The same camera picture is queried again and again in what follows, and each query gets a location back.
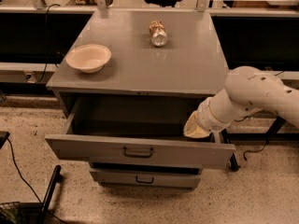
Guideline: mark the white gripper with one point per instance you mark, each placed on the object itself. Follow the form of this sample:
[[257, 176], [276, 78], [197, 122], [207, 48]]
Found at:
[[205, 118]]

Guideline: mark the grey top drawer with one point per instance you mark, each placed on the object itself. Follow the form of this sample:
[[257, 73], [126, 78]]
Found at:
[[135, 130]]

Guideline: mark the grey drawer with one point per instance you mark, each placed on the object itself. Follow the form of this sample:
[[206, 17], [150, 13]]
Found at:
[[178, 181], [135, 130]]

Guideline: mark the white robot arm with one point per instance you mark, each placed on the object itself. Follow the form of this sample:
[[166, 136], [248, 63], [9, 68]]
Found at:
[[247, 90]]

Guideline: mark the grey bottom drawer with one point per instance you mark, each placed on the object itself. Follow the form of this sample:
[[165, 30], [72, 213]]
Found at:
[[178, 181]]

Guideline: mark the grey drawer cabinet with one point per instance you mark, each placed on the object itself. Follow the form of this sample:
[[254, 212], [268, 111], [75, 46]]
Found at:
[[190, 65]]

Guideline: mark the black stand leg right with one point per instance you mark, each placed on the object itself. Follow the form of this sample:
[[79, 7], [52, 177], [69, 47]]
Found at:
[[272, 134]]

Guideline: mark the black stand leg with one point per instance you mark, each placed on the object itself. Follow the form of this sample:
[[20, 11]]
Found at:
[[55, 179], [272, 134]]

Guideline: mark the crushed metal can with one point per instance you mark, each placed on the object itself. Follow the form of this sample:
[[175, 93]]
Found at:
[[158, 34]]

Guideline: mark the white paper bowl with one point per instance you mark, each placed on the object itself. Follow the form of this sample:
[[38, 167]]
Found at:
[[89, 58]]

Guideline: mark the black stand leg left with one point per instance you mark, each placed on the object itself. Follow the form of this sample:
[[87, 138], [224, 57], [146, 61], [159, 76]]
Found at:
[[55, 179]]

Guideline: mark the black wire basket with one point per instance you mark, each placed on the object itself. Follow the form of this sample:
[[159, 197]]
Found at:
[[11, 213]]

